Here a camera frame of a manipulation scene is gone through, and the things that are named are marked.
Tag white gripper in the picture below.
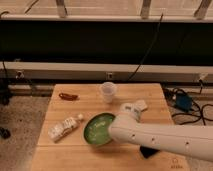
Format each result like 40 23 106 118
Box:
119 100 148 121

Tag green ceramic bowl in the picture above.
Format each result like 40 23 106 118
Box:
83 113 115 146

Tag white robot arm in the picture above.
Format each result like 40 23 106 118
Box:
108 100 213 162

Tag clear plastic cup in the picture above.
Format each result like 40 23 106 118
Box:
100 82 117 103

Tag red chili pepper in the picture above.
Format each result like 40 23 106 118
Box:
59 93 78 101

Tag black hanging cable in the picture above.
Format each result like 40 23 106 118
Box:
126 13 165 82

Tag black conveyor frame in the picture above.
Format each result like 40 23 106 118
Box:
0 19 213 84

